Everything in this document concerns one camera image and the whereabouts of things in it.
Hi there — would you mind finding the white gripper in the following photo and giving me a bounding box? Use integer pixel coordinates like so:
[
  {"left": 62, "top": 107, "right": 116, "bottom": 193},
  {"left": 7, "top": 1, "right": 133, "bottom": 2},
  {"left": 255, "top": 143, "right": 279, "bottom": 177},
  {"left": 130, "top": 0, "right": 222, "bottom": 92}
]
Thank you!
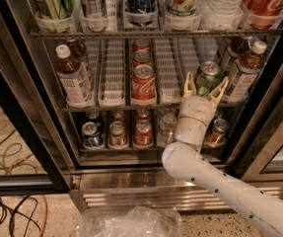
[{"left": 178, "top": 72, "right": 229, "bottom": 126}]

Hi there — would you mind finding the green soda can shelf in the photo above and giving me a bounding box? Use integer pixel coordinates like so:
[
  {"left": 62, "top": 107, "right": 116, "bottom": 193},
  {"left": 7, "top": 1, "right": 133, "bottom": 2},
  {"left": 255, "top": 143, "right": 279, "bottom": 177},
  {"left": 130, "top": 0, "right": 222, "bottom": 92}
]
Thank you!
[{"left": 194, "top": 61, "right": 220, "bottom": 96}]

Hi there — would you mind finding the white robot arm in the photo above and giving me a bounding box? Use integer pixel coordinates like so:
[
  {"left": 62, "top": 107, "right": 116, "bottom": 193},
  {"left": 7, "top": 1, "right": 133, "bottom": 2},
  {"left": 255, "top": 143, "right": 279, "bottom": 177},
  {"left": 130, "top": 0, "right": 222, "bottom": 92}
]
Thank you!
[{"left": 162, "top": 73, "right": 283, "bottom": 237}]

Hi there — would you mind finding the bronze can bottom front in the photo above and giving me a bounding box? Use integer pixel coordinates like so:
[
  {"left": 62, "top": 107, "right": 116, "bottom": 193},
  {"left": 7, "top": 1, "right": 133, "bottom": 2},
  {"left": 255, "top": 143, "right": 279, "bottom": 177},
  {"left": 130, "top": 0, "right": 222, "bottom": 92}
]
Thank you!
[{"left": 206, "top": 118, "right": 229, "bottom": 143}]

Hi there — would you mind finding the white tray under green can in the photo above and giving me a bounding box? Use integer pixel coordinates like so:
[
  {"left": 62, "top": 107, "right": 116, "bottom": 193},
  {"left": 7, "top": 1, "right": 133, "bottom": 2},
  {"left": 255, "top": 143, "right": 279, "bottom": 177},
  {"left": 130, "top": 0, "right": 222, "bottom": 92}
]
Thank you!
[{"left": 177, "top": 38, "right": 219, "bottom": 104}]

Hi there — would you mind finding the front red cola can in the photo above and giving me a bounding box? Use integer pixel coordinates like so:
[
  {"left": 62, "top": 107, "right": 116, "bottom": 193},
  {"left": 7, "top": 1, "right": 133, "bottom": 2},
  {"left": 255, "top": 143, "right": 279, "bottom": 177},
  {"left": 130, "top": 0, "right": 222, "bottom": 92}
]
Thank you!
[{"left": 132, "top": 65, "right": 155, "bottom": 100}]

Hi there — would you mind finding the red cola can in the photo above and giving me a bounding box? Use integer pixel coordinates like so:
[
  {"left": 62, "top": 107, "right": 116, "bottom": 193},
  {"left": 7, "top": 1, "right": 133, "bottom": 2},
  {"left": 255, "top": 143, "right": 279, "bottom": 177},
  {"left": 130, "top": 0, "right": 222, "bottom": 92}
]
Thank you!
[
  {"left": 132, "top": 65, "right": 155, "bottom": 100},
  {"left": 132, "top": 50, "right": 153, "bottom": 68},
  {"left": 132, "top": 39, "right": 152, "bottom": 51}
]

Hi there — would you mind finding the red can bottom rear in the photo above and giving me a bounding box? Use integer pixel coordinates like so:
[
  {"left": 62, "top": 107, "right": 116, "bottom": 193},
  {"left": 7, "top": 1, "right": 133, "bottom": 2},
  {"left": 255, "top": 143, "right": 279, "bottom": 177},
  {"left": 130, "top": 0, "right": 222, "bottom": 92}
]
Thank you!
[{"left": 135, "top": 109, "right": 152, "bottom": 121}]

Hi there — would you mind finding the red can bottom front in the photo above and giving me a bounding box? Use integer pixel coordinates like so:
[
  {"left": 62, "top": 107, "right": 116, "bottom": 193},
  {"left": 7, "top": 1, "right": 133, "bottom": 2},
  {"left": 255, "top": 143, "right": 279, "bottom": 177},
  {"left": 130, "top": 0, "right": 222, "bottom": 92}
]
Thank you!
[{"left": 134, "top": 119, "right": 153, "bottom": 146}]

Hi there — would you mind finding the rear red cola can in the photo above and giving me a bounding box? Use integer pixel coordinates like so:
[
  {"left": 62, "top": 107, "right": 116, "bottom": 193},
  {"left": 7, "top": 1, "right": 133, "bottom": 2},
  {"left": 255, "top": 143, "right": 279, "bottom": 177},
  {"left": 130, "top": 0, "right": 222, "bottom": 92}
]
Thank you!
[{"left": 132, "top": 39, "right": 152, "bottom": 51}]

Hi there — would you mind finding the brown can bottom rear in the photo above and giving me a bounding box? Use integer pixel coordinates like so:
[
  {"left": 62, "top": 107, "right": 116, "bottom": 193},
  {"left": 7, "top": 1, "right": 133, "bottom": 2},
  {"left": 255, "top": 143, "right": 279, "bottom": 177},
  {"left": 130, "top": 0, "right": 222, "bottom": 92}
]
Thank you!
[{"left": 111, "top": 110, "right": 126, "bottom": 123}]

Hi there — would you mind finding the brown can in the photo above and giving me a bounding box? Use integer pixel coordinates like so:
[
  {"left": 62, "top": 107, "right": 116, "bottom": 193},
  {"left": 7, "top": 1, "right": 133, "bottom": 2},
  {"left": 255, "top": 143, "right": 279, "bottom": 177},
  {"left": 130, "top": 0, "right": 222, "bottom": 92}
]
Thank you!
[
  {"left": 109, "top": 120, "right": 127, "bottom": 146},
  {"left": 111, "top": 110, "right": 126, "bottom": 123}
]

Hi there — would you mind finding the brown can bottom front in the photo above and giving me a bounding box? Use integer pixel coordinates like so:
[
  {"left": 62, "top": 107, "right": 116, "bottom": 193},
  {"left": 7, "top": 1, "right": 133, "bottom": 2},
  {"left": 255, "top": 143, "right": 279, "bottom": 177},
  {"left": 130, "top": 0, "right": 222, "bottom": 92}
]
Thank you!
[{"left": 109, "top": 120, "right": 127, "bottom": 146}]

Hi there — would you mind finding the blue can bottom rear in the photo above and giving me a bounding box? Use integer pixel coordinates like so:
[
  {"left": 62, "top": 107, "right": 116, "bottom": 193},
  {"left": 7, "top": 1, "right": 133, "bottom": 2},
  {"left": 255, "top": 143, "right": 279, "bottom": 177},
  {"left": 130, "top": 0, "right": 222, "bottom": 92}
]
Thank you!
[{"left": 86, "top": 111, "right": 104, "bottom": 126}]

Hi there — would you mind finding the blue can bottom front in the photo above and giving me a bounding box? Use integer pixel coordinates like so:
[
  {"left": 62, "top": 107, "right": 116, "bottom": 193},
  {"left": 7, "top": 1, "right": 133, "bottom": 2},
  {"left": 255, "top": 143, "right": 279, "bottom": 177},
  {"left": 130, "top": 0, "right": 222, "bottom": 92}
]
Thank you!
[{"left": 82, "top": 121, "right": 104, "bottom": 147}]

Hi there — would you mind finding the stainless steel display fridge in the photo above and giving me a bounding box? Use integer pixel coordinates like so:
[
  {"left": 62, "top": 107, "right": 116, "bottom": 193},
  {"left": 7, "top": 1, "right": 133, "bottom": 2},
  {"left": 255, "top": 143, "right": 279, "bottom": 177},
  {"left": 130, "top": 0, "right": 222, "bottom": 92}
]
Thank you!
[{"left": 0, "top": 0, "right": 283, "bottom": 211}]

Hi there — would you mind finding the silver tall can top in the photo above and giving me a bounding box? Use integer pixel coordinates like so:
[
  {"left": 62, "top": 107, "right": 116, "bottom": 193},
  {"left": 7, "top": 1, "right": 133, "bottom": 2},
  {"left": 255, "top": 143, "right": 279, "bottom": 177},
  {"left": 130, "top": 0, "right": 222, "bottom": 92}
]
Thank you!
[{"left": 81, "top": 0, "right": 107, "bottom": 19}]

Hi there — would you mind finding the open glass fridge door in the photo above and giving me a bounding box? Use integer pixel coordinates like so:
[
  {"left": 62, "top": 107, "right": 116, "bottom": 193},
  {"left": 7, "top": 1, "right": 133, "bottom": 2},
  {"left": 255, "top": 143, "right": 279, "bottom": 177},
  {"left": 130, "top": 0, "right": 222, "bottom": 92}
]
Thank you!
[{"left": 0, "top": 39, "right": 71, "bottom": 196}]

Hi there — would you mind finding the empty white tray right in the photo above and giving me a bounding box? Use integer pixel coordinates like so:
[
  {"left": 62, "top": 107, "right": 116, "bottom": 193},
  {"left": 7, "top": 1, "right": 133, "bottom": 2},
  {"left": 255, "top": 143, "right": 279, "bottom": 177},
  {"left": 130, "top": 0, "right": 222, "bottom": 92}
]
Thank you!
[{"left": 154, "top": 39, "right": 183, "bottom": 105}]

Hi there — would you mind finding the empty white tray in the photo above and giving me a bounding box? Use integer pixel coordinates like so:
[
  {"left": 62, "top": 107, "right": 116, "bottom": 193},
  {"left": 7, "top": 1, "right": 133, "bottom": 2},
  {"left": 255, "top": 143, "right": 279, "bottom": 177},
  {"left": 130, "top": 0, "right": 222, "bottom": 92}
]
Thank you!
[
  {"left": 98, "top": 39, "right": 125, "bottom": 108},
  {"left": 154, "top": 39, "right": 183, "bottom": 105}
]

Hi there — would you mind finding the clear water bottle bottom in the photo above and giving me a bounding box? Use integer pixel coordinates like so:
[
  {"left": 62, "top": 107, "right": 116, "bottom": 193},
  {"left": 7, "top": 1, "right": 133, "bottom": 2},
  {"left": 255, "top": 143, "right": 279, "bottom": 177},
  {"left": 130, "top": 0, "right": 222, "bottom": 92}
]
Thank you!
[{"left": 157, "top": 112, "right": 177, "bottom": 147}]

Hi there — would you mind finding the right front tea bottle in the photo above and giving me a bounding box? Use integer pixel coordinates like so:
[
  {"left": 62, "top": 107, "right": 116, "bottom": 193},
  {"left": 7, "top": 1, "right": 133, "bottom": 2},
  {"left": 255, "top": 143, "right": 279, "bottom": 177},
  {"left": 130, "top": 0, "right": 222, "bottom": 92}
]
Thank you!
[{"left": 224, "top": 40, "right": 267, "bottom": 103}]

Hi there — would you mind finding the tea bottle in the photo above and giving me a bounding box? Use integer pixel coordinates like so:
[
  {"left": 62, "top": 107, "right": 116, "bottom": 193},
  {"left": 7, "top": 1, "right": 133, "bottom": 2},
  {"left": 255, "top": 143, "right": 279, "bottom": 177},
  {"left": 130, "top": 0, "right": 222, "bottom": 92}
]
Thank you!
[
  {"left": 66, "top": 39, "right": 92, "bottom": 81},
  {"left": 224, "top": 40, "right": 267, "bottom": 103},
  {"left": 55, "top": 44, "right": 92, "bottom": 108},
  {"left": 214, "top": 37, "right": 254, "bottom": 79}
]

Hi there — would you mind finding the right rear tea bottle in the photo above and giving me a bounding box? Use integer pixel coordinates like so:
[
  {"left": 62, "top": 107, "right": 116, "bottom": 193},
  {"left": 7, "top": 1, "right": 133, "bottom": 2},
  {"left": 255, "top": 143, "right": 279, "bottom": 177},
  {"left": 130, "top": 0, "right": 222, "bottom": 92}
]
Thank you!
[{"left": 214, "top": 37, "right": 254, "bottom": 79}]

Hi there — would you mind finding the empty white tray left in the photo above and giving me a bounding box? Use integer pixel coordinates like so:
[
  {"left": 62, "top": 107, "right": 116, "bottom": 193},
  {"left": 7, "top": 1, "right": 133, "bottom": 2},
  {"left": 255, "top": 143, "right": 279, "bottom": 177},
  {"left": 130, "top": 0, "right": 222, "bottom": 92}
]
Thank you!
[{"left": 98, "top": 39, "right": 125, "bottom": 108}]

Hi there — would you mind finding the red cola bottle top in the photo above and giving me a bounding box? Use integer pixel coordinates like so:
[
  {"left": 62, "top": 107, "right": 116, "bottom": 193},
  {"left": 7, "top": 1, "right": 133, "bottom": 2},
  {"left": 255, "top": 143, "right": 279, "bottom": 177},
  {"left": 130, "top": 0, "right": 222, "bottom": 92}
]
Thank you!
[{"left": 243, "top": 0, "right": 283, "bottom": 30}]

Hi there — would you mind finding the left front tea bottle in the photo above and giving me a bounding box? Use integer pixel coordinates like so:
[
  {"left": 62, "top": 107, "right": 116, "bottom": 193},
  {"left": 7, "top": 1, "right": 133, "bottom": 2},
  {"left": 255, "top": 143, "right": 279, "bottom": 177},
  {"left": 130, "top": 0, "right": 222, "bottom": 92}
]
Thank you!
[{"left": 55, "top": 44, "right": 92, "bottom": 108}]

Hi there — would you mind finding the left rear tea bottle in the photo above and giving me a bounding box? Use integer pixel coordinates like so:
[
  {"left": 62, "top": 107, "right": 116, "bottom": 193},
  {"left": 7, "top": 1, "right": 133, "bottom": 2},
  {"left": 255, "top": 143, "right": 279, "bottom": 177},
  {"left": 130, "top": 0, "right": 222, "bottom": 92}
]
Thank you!
[{"left": 66, "top": 39, "right": 92, "bottom": 81}]

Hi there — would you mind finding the clear plastic bin with bag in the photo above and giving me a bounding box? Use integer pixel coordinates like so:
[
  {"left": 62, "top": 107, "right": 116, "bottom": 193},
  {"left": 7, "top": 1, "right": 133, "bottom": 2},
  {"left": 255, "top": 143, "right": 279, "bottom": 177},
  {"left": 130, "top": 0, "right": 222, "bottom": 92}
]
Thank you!
[{"left": 76, "top": 205, "right": 182, "bottom": 237}]

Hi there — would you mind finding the orange floor cable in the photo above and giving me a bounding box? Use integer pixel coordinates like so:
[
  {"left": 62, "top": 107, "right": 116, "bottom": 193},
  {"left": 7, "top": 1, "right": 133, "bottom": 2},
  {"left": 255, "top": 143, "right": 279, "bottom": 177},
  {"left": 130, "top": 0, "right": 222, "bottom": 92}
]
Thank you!
[{"left": 37, "top": 195, "right": 49, "bottom": 237}]

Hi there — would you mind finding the black floor cable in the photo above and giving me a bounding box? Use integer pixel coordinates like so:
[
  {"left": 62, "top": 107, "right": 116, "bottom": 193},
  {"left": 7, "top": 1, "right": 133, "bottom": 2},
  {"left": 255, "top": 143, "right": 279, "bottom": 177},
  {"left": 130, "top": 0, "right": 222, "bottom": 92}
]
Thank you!
[{"left": 0, "top": 195, "right": 42, "bottom": 237}]

